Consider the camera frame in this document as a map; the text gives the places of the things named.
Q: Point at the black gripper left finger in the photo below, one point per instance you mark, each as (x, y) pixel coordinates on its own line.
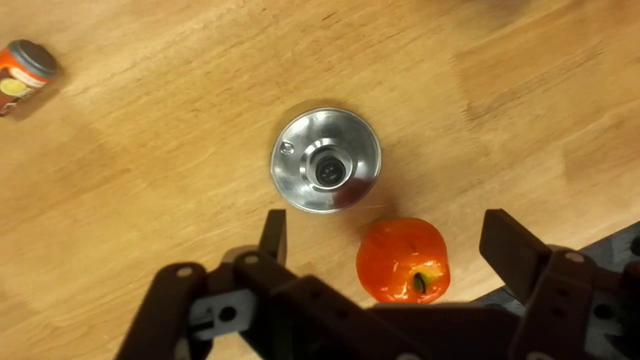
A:
(187, 306)

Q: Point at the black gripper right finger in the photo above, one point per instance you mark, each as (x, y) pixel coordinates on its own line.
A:
(575, 308)

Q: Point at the orange plastic apple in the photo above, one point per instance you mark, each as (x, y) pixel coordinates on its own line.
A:
(403, 260)

